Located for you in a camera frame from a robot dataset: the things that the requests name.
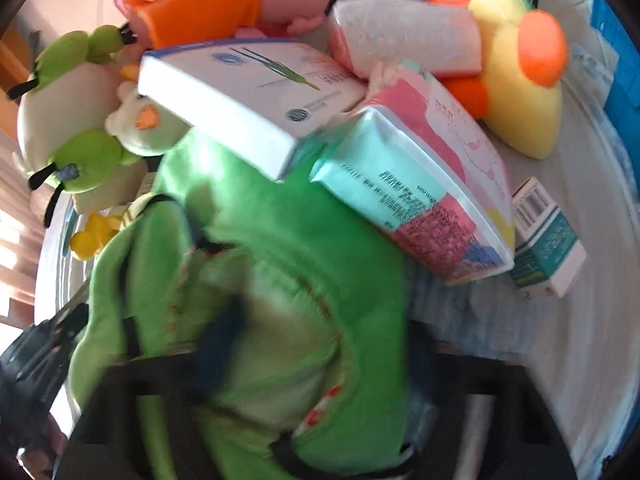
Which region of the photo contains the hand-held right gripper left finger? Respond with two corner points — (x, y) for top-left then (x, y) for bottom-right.
(55, 305), (251, 480)

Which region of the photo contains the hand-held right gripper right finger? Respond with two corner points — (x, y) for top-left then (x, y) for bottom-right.
(400, 325), (576, 480)

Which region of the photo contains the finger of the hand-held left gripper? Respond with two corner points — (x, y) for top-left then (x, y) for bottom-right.
(45, 302), (91, 356)

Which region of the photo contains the green plush toy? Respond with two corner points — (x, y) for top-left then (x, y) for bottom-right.
(70, 125), (416, 480)

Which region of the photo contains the blue plastic crate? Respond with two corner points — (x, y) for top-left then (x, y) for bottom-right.
(590, 0), (640, 126)

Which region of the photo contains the yellow plastic toy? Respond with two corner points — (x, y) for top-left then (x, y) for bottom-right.
(70, 212), (126, 261)

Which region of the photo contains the small teal white box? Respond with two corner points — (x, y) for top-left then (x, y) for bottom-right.
(510, 176), (587, 298)

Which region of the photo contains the pink teal wipes pack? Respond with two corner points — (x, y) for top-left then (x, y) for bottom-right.
(307, 60), (516, 286)

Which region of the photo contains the padded wooden-framed headboard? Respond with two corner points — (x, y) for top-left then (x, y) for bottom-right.
(0, 20), (51, 321)

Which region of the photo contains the green white bird plush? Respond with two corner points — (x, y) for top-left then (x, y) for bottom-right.
(12, 25), (151, 211)

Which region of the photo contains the small cream chick plush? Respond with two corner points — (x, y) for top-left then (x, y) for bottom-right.
(105, 82), (193, 158)

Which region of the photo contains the white cardboard box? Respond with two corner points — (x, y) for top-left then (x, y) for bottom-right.
(137, 40), (368, 183)

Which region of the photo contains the yellow duck plush green hat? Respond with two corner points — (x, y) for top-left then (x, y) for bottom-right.
(425, 0), (571, 161)

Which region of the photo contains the pink tissue pack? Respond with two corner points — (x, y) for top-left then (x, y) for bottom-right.
(327, 0), (485, 81)

